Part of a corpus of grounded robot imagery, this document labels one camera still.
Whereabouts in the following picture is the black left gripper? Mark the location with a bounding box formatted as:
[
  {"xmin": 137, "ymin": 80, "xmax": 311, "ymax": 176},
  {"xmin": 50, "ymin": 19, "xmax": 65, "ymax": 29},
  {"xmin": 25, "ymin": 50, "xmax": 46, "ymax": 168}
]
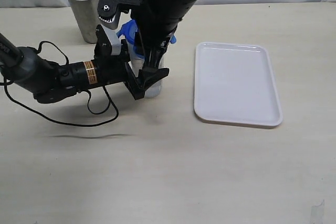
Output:
[{"xmin": 94, "ymin": 25, "xmax": 170, "ymax": 100}]

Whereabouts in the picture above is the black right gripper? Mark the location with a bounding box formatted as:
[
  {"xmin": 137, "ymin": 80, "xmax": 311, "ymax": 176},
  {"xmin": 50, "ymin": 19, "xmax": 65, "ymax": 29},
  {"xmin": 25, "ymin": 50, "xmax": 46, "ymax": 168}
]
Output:
[{"xmin": 98, "ymin": 0, "xmax": 197, "ymax": 69}]

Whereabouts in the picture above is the clear plastic tall container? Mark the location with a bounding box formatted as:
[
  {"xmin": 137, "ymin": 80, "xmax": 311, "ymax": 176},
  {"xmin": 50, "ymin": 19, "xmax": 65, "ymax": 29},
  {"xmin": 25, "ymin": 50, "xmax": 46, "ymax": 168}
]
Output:
[{"xmin": 130, "ymin": 51, "xmax": 162, "ymax": 99}]

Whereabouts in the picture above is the blue plastic snap lid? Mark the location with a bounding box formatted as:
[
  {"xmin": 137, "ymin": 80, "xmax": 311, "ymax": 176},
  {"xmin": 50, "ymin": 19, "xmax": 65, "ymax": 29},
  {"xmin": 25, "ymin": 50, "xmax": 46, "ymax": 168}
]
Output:
[{"xmin": 116, "ymin": 19, "xmax": 177, "ymax": 58}]

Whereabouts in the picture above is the stainless steel cup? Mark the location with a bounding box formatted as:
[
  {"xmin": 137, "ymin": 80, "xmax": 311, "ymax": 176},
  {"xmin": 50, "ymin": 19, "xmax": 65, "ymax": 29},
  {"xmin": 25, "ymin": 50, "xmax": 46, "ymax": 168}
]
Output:
[{"xmin": 68, "ymin": 0, "xmax": 100, "ymax": 44}]

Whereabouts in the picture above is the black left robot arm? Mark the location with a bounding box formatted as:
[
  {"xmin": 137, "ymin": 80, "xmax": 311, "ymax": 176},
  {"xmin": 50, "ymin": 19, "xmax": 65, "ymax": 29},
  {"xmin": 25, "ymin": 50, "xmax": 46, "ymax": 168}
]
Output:
[{"xmin": 1, "ymin": 25, "xmax": 169, "ymax": 104}]

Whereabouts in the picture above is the white rectangular tray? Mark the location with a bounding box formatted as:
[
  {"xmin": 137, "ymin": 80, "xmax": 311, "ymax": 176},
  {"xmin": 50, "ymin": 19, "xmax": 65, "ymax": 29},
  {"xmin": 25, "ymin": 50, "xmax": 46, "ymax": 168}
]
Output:
[{"xmin": 194, "ymin": 42, "xmax": 283, "ymax": 128}]

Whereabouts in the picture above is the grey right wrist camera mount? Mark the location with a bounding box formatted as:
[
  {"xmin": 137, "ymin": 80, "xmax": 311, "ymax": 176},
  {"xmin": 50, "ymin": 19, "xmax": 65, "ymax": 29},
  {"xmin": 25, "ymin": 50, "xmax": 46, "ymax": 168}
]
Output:
[{"xmin": 99, "ymin": 11, "xmax": 121, "ymax": 30}]

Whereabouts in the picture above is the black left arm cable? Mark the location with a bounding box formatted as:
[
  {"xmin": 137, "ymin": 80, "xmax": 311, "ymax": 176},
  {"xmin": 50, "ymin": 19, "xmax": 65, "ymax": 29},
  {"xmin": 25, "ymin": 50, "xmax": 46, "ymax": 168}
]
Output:
[{"xmin": 0, "ymin": 40, "xmax": 119, "ymax": 127}]

